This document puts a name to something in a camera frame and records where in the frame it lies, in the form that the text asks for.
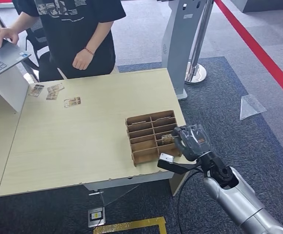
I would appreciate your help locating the dark grey low platform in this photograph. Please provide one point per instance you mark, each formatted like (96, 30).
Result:
(265, 5)

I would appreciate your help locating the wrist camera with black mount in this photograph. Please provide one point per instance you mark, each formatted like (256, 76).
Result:
(170, 164)

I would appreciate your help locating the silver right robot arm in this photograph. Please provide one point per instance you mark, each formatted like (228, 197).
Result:
(239, 200)

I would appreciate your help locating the brown wooden card organizer tray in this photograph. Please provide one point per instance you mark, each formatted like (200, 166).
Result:
(144, 142)

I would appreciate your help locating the red barrier belt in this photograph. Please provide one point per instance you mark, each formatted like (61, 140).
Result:
(261, 53)

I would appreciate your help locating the person's right hand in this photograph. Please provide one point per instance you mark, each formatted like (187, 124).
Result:
(3, 34)

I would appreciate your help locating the metal floor socket box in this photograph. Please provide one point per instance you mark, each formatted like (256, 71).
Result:
(96, 216)

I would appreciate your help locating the person's left hand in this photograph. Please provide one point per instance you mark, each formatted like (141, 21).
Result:
(82, 59)

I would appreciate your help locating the grey laptop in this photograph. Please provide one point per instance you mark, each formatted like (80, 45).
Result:
(5, 56)

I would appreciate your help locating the person's left forearm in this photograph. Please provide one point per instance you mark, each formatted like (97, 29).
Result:
(98, 35)

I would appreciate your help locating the black chair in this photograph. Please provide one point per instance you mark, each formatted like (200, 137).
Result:
(44, 69)

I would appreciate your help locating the clear triangular floor piece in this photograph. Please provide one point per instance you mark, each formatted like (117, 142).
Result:
(249, 108)

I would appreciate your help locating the person's right forearm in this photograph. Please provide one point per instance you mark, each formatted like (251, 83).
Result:
(24, 22)

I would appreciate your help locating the grey kiosk stand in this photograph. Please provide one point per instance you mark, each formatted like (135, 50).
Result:
(178, 48)

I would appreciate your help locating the person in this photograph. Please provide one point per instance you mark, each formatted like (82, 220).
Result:
(70, 38)

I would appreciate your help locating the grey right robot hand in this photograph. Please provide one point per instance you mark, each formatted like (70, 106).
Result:
(192, 142)

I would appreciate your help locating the white laptop stand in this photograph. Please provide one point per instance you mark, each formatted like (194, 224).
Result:
(9, 87)

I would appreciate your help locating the chrome stanchion post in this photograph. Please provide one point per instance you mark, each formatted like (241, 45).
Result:
(197, 48)

